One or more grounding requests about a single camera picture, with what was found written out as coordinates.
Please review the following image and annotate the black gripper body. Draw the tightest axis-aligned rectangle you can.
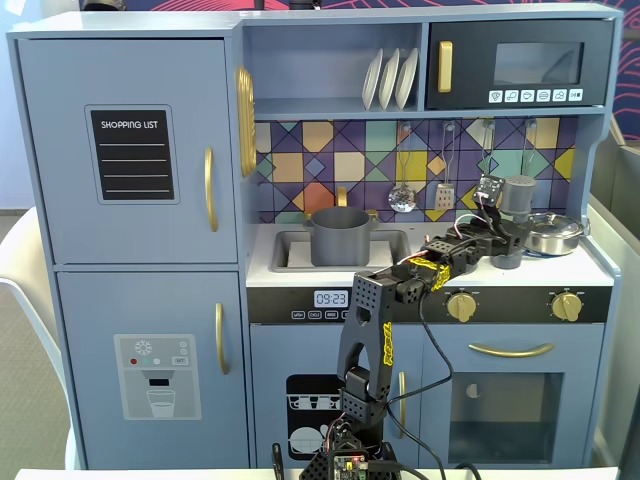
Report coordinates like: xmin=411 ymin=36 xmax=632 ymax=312
xmin=449 ymin=214 xmax=506 ymax=261

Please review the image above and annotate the gray salt shaker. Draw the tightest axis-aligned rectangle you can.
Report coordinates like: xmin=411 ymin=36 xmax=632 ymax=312
xmin=501 ymin=174 xmax=537 ymax=225

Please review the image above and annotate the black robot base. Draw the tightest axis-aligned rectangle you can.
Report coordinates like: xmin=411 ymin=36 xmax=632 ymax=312
xmin=298 ymin=424 xmax=401 ymax=480

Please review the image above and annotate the steel toy pot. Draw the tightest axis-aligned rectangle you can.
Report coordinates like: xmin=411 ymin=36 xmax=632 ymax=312
xmin=523 ymin=227 xmax=591 ymax=257

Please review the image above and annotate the steel pot lid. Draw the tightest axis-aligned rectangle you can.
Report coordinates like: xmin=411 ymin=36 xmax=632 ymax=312
xmin=523 ymin=210 xmax=585 ymax=236

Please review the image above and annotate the steel toy spatula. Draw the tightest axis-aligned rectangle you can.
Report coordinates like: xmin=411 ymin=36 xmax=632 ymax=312
xmin=433 ymin=122 xmax=457 ymax=211

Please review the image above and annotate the gold stove knob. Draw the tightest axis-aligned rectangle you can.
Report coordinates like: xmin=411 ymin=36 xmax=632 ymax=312
xmin=550 ymin=292 xmax=584 ymax=322
xmin=446 ymin=292 xmax=478 ymax=323

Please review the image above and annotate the steel hanging utensil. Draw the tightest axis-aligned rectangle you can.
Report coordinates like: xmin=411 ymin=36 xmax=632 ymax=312
xmin=474 ymin=121 xmax=501 ymax=176
xmin=522 ymin=121 xmax=539 ymax=177

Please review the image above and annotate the gray desk divider panel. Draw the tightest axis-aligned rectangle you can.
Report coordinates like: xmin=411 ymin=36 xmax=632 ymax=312
xmin=588 ymin=142 xmax=640 ymax=469

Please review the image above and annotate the gray toy pot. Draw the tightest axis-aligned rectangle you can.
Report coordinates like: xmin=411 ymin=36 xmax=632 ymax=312
xmin=303 ymin=207 xmax=377 ymax=267

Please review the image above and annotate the white toy plate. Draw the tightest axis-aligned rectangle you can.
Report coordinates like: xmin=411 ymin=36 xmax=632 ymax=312
xmin=378 ymin=48 xmax=401 ymax=111
xmin=362 ymin=48 xmax=385 ymax=111
xmin=394 ymin=47 xmax=420 ymax=110

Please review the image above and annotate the gray toy sink basin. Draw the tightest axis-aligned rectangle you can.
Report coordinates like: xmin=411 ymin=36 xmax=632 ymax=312
xmin=269 ymin=228 xmax=412 ymax=274

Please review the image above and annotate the robot controller board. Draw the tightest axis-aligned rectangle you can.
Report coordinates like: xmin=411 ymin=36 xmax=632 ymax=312
xmin=328 ymin=451 xmax=372 ymax=474

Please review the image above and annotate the gold toy phone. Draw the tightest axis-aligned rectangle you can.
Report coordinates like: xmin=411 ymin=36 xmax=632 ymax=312
xmin=234 ymin=65 xmax=257 ymax=179

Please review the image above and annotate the blue toy kitchen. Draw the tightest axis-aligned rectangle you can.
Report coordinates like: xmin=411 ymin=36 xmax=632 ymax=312
xmin=5 ymin=7 xmax=626 ymax=471

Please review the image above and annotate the white chair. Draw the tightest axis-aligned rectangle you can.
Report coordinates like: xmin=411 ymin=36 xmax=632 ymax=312
xmin=0 ymin=207 xmax=76 ymax=471

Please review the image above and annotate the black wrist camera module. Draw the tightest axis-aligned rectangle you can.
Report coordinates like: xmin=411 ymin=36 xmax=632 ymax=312
xmin=474 ymin=173 xmax=503 ymax=207

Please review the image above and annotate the yellow cable wrap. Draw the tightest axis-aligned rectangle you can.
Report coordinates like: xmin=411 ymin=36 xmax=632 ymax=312
xmin=402 ymin=254 xmax=451 ymax=294

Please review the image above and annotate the thin black camera cable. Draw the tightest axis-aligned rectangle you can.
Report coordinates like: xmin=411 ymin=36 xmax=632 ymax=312
xmin=387 ymin=294 xmax=456 ymax=480

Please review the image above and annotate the gold curved oven handle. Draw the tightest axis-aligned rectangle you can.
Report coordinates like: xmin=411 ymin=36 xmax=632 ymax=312
xmin=468 ymin=342 xmax=555 ymax=359

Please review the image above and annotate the gold microwave handle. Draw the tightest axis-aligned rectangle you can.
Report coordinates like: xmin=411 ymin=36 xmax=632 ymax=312
xmin=437 ymin=40 xmax=454 ymax=94

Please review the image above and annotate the gold long fridge handle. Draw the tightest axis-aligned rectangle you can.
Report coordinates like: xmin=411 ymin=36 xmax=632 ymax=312
xmin=203 ymin=145 xmax=220 ymax=233

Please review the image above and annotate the gold short fridge handle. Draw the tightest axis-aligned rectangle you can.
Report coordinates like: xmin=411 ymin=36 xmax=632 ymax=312
xmin=214 ymin=302 xmax=231 ymax=376

